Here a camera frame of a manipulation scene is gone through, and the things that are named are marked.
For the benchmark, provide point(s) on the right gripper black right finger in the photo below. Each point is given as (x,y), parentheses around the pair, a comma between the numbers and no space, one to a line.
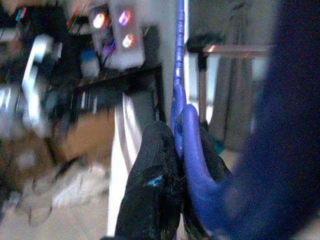
(213,160)

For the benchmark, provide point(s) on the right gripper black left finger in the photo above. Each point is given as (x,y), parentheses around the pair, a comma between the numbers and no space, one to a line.
(150,175)

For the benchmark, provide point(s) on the purple plastic clothes hanger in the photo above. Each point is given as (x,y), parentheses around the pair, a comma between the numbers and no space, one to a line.
(197,160)

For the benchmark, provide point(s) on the white hanging fabric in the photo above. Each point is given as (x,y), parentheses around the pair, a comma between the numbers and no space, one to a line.
(125,140)

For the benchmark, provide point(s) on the dark grey curtain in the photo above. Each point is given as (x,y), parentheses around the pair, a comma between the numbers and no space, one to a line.
(235,100)

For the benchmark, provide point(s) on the brown cardboard box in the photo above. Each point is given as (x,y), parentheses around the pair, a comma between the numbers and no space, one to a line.
(87,135)

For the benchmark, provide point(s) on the black table with clutter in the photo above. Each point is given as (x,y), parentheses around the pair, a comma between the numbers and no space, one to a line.
(112,80)

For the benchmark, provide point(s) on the white container blue lid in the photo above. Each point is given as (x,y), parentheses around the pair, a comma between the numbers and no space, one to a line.
(90,66)

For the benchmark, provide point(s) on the white device with lights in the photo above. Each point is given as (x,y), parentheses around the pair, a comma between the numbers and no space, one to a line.
(117,55)

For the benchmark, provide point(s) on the metal clothes rack black frame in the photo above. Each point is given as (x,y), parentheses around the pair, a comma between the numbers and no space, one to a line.
(237,52)

